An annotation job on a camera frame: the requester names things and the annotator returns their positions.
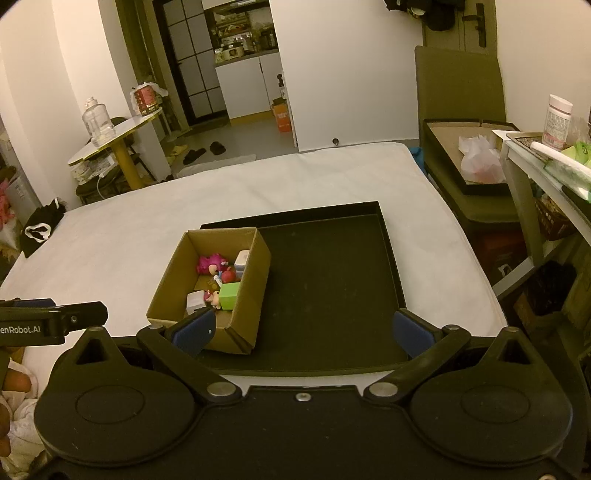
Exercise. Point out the white plastic bag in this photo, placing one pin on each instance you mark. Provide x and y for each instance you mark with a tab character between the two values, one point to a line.
480	159

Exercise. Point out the white kitchen cabinet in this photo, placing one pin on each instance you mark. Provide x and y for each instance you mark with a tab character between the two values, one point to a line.
249	87

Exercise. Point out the white pill bottle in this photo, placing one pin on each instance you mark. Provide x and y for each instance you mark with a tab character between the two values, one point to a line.
557	122

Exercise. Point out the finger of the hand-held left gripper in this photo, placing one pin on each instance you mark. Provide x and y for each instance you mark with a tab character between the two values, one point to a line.
83	316
32	303

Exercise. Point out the black shallow tray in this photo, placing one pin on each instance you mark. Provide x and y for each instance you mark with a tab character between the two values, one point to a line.
332	286

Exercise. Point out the white and grey small box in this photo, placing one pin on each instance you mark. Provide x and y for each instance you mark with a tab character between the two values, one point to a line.
241	261

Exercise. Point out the green tissue pack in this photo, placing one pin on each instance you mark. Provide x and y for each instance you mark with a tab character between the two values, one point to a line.
575	161

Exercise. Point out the dark framed sliding door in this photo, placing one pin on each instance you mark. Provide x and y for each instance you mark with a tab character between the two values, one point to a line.
191	60

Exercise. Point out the white side table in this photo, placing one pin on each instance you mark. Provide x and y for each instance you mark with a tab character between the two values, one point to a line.
531	170

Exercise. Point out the brown cardboard box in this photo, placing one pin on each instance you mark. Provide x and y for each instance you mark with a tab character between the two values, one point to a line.
251	295

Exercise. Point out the black waste bin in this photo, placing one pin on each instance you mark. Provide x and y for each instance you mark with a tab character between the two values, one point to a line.
551	288

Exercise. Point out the black bag with white print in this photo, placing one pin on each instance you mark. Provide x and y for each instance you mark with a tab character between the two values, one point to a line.
41	228

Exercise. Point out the clear plastic water bottle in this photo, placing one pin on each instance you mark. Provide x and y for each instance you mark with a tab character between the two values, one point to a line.
98	122

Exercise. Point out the green chair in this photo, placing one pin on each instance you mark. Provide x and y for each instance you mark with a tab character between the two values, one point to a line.
457	83

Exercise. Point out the round table with yellow leg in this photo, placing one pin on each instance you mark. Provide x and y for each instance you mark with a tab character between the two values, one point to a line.
122	138

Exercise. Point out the small brown haired figurine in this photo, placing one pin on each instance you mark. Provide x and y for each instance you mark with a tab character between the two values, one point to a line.
213	299

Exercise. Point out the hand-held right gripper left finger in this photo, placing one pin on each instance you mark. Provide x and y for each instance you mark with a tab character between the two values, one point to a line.
196	330

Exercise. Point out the yellow slipper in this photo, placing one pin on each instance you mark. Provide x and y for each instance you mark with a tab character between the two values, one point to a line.
178	151

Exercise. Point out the red ball toy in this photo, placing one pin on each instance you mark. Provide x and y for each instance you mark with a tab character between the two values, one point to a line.
227	276

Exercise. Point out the blue item beside bed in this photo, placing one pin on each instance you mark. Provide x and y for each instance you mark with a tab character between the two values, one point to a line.
417	160

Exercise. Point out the white charger plug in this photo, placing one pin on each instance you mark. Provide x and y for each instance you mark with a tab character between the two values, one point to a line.
196	302

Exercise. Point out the white power strip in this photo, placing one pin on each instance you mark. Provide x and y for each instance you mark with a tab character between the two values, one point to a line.
94	166

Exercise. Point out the pink soft item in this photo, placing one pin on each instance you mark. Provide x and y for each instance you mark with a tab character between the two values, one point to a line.
7	201

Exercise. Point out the black hanging clothes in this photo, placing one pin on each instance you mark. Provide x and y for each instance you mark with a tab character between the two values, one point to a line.
420	11

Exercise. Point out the brown wicker basket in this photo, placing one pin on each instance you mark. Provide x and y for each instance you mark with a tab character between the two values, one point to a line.
554	219

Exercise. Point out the green block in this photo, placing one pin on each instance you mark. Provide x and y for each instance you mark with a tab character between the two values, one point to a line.
229	297

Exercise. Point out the pink toy figure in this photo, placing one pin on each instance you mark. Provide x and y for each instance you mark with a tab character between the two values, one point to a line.
210	264

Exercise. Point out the red canister in plastic bag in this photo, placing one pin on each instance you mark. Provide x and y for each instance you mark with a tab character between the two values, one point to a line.
147	99

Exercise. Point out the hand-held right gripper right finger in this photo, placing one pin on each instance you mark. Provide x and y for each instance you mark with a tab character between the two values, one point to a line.
413	332

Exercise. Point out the flat cardboard tray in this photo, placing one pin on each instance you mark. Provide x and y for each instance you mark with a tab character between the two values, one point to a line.
443	147

